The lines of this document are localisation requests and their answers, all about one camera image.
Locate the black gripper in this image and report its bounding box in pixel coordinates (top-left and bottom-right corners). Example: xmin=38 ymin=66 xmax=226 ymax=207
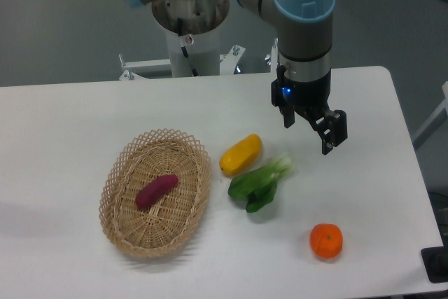
xmin=271 ymin=65 xmax=348 ymax=155

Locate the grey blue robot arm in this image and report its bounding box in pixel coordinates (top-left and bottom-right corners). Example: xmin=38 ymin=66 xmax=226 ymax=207
xmin=126 ymin=0 xmax=347 ymax=154

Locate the black cable on pedestal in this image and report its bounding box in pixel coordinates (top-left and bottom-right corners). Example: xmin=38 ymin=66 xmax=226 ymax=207
xmin=176 ymin=18 xmax=200 ymax=78

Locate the green bok choy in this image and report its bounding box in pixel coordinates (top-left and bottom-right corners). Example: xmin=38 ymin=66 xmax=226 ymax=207
xmin=227 ymin=154 xmax=295 ymax=213

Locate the yellow mango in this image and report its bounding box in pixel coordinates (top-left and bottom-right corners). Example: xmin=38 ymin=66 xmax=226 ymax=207
xmin=219 ymin=134 xmax=263 ymax=176

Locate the white metal base frame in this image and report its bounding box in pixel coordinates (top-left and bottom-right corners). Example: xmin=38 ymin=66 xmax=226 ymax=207
xmin=118 ymin=38 xmax=279 ymax=81

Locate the white furniture leg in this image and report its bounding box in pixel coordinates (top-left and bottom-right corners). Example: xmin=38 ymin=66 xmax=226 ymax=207
xmin=412 ymin=82 xmax=447 ymax=150

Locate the woven wicker basket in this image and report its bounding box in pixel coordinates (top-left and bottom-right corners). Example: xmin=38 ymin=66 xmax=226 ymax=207
xmin=99 ymin=129 xmax=211 ymax=258

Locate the purple sweet potato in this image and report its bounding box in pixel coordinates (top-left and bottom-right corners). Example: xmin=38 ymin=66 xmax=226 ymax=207
xmin=135 ymin=174 xmax=179 ymax=209

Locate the black device at table edge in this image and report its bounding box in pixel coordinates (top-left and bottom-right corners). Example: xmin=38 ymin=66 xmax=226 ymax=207
xmin=421 ymin=246 xmax=447 ymax=284

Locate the orange tangerine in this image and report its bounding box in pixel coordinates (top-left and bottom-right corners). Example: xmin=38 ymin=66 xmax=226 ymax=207
xmin=309 ymin=223 xmax=343 ymax=259

